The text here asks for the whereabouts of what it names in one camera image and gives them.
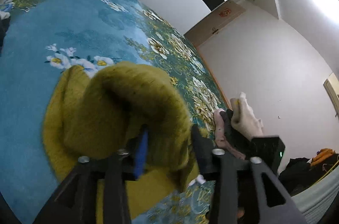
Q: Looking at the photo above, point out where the olive green knitted sweater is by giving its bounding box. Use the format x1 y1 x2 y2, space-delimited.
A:
42 62 199 218

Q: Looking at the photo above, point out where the dark clothes pile on floor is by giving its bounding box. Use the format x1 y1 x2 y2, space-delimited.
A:
279 148 338 196

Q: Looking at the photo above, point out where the black folded garment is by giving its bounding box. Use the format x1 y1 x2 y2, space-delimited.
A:
220 109 252 158

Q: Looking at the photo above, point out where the cream fleece folded garment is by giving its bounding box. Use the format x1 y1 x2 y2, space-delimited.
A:
230 92 264 141

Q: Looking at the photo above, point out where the pink folded garment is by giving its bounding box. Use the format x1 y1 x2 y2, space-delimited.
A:
213 109 245 160

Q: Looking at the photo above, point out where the white room door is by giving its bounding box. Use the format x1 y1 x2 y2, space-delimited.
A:
185 0 245 47

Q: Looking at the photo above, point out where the blue floral bed blanket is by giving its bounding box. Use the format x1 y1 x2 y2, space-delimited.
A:
1 0 226 223

